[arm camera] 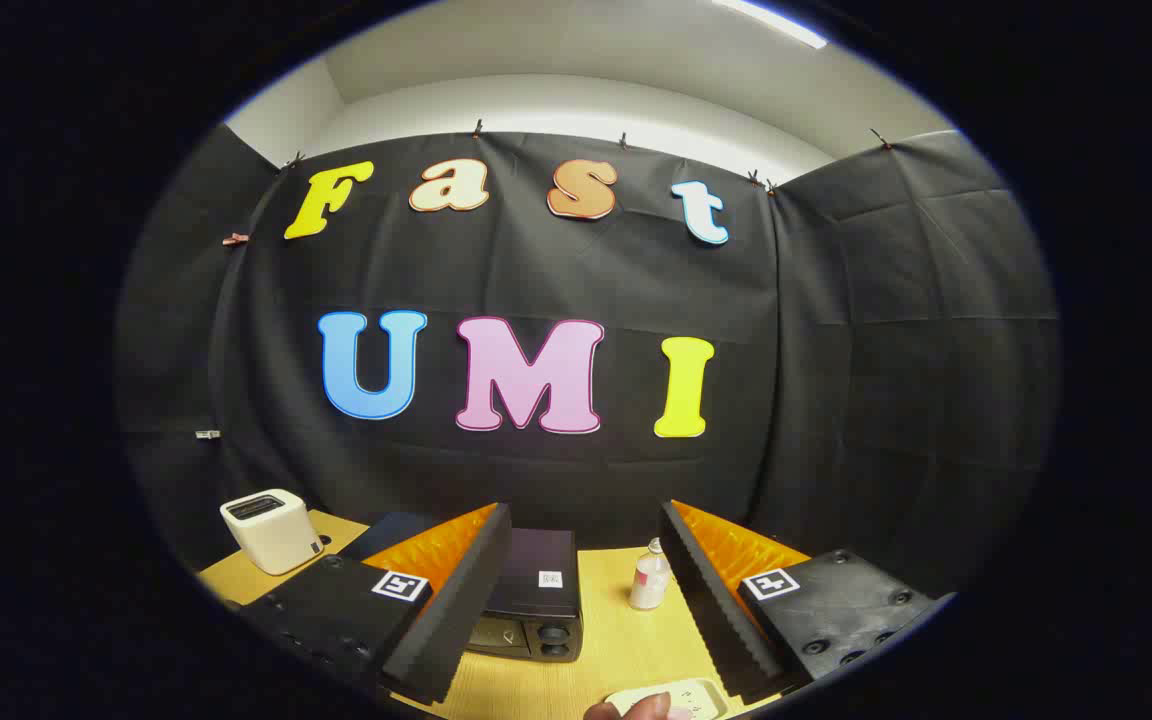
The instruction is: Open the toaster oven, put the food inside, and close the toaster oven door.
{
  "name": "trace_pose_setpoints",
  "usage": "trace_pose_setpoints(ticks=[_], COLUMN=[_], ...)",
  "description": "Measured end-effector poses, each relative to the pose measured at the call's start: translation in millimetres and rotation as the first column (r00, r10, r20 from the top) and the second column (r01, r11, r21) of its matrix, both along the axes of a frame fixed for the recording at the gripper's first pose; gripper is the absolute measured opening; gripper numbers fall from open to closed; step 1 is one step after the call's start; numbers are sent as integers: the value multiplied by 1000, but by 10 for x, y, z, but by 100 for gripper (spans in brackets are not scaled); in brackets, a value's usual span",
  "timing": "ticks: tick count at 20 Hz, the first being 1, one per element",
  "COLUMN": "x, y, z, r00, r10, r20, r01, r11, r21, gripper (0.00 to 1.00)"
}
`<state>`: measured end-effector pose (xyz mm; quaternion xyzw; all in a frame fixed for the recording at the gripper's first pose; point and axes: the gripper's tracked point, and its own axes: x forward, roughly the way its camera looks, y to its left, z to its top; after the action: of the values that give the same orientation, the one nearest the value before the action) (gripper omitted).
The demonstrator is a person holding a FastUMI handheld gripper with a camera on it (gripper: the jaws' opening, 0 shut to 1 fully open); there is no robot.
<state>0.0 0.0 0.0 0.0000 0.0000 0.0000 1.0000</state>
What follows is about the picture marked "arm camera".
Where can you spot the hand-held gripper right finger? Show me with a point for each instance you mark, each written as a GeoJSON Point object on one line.
{"type": "Point", "coordinates": [711, 610]}

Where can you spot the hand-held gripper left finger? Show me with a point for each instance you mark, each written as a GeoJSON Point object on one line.
{"type": "Point", "coordinates": [456, 620]}

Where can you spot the black toaster oven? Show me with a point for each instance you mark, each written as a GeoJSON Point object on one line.
{"type": "Point", "coordinates": [536, 555]}

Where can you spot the white pop-up toaster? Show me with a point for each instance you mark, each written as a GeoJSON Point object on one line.
{"type": "Point", "coordinates": [271, 535]}

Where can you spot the clear bottle with white label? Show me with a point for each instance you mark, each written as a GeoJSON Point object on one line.
{"type": "Point", "coordinates": [649, 585]}

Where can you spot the cream cherry print tray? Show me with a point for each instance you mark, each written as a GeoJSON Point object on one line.
{"type": "Point", "coordinates": [681, 690]}

